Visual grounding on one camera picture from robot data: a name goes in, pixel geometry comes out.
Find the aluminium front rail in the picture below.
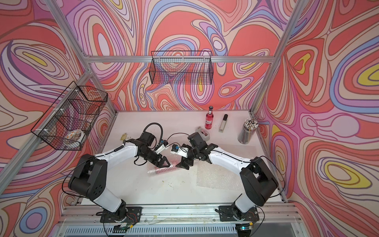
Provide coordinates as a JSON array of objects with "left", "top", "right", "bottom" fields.
[{"left": 52, "top": 202, "right": 309, "bottom": 237}]

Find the silver black marker tube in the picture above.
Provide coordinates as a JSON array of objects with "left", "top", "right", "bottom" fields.
[{"left": 219, "top": 114, "right": 228, "bottom": 133}]

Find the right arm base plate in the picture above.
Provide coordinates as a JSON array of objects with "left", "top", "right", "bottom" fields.
[{"left": 215, "top": 205, "right": 260, "bottom": 223}]

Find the left black wire basket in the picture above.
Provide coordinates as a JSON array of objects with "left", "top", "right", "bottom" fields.
[{"left": 31, "top": 82, "right": 108, "bottom": 151}]

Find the metal cup of pencils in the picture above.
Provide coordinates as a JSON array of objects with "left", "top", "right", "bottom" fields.
[{"left": 237, "top": 119, "right": 259, "bottom": 144}]

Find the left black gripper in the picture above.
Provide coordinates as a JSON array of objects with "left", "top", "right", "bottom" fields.
[{"left": 140, "top": 148, "right": 172, "bottom": 168}]

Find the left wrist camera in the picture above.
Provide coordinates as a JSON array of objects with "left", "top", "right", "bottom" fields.
[{"left": 154, "top": 143, "right": 169, "bottom": 154}]

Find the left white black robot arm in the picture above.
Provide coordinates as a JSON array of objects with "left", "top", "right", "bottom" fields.
[{"left": 68, "top": 132, "right": 170, "bottom": 222}]

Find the back black wire basket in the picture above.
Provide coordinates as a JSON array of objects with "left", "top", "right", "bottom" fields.
[{"left": 149, "top": 50, "right": 214, "bottom": 86}]

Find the black wire basket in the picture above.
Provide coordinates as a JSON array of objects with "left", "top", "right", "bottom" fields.
[
  {"left": 149, "top": 50, "right": 214, "bottom": 86},
  {"left": 31, "top": 82, "right": 108, "bottom": 151}
]

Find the grey tape dispenser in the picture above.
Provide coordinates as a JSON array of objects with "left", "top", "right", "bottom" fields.
[{"left": 195, "top": 126, "right": 210, "bottom": 141}]

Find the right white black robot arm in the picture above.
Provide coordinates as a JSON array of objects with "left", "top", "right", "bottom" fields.
[{"left": 171, "top": 132, "right": 278, "bottom": 221}]

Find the yellow binder clip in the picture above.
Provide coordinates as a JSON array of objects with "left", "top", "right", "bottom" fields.
[{"left": 120, "top": 133, "right": 127, "bottom": 141}]

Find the bubble wrap sheet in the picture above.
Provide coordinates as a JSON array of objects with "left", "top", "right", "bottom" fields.
[
  {"left": 194, "top": 144, "right": 258, "bottom": 192},
  {"left": 147, "top": 155, "right": 182, "bottom": 176}
]

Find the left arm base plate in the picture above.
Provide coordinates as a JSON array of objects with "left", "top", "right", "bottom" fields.
[{"left": 100, "top": 206, "right": 143, "bottom": 224}]

